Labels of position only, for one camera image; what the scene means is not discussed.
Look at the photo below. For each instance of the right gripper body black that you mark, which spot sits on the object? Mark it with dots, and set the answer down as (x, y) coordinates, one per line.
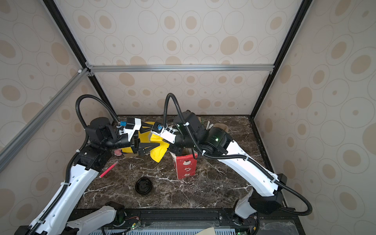
(175, 148)

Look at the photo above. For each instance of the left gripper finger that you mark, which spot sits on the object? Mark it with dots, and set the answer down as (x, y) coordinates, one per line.
(145, 148)
(146, 127)

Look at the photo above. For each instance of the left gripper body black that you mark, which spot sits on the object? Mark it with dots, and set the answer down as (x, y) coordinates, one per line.
(118, 141)

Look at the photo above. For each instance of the single yellow napkin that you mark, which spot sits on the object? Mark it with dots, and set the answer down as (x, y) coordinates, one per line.
(158, 153)

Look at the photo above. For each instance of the red white paper bag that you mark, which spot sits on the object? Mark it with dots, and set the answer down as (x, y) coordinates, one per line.
(185, 163)

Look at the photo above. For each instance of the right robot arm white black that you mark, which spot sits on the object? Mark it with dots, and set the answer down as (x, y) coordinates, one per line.
(184, 130)

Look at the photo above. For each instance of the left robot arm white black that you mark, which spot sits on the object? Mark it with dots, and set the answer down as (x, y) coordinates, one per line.
(86, 164)

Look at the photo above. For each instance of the yellow napkin stack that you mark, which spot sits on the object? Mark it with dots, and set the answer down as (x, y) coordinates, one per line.
(142, 137)

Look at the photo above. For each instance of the small pink round object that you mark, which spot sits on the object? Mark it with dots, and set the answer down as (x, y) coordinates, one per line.
(118, 152)

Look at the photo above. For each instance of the pulp cup carrier stack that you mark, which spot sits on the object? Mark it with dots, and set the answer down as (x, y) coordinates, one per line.
(222, 126)

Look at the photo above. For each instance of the pink highlighter pen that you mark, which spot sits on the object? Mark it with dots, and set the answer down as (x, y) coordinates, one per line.
(108, 169)

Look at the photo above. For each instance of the left diagonal aluminium bar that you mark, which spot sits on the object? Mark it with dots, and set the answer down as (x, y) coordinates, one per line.
(23, 137)

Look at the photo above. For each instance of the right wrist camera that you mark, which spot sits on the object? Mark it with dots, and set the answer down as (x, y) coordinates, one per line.
(167, 134)

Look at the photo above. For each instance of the horizontal aluminium frame bar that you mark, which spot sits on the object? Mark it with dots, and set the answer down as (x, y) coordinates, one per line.
(180, 68)

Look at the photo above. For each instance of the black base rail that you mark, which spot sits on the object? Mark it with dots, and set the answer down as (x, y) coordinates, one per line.
(184, 222)

